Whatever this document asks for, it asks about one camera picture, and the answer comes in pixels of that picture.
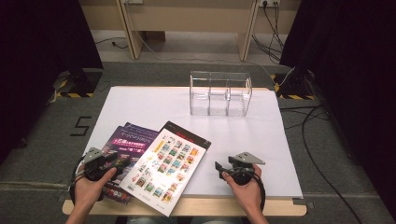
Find white table board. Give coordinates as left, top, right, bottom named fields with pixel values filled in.
left=68, top=86, right=304, bottom=200

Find short black floor cable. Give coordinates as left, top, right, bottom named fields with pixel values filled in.
left=279, top=105, right=332, bottom=131

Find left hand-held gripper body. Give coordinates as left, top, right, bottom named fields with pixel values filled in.
left=81, top=147, right=109, bottom=182

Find black curtain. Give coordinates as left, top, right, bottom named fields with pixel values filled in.
left=279, top=0, right=396, bottom=217
left=0, top=0, right=104, bottom=164

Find long black floor cable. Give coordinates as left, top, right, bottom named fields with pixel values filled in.
left=301, top=105, right=364, bottom=224

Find person's left hand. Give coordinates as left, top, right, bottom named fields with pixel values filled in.
left=73, top=165, right=118, bottom=216

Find person's right hand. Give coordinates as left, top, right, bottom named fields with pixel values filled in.
left=221, top=163, right=264, bottom=217

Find black socket cables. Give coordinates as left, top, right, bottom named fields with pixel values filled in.
left=250, top=1, right=286, bottom=65

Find beige wooden desk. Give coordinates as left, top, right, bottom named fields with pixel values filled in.
left=78, top=0, right=302, bottom=62

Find white magazine with colourful pictures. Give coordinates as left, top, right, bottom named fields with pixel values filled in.
left=119, top=126, right=207, bottom=217

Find white wall socket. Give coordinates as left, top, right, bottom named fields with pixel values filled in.
left=258, top=0, right=281, bottom=8

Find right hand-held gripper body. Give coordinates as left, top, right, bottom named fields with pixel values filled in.
left=226, top=151, right=266, bottom=187

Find thin black floor cable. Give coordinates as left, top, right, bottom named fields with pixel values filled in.
left=93, top=36, right=130, bottom=50

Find black stand base striped tape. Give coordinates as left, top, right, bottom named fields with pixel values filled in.
left=57, top=68, right=104, bottom=99
left=270, top=65, right=318, bottom=101

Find clear acrylic magazine holder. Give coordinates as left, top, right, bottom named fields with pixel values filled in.
left=189, top=70, right=253, bottom=118

